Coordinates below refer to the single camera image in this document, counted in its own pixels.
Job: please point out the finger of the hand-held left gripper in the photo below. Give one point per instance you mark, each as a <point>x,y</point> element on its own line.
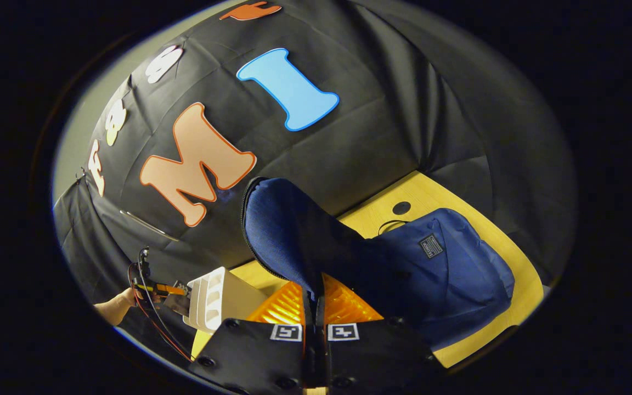
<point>165,289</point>

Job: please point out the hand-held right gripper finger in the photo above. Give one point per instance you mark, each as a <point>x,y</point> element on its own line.
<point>309,351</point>
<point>320,351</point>

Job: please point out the white plastic bookshelf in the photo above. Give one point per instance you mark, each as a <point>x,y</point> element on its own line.
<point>239,296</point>

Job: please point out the blue schoolbag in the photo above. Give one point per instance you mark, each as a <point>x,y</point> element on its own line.
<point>458,274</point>

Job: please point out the small metal clip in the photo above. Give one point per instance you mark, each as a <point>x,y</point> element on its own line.
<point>82,174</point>

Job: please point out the black table grommet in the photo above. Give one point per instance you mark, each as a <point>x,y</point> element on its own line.
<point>401,208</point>

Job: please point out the black backdrop cloth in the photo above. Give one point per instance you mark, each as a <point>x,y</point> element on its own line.
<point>376,120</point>

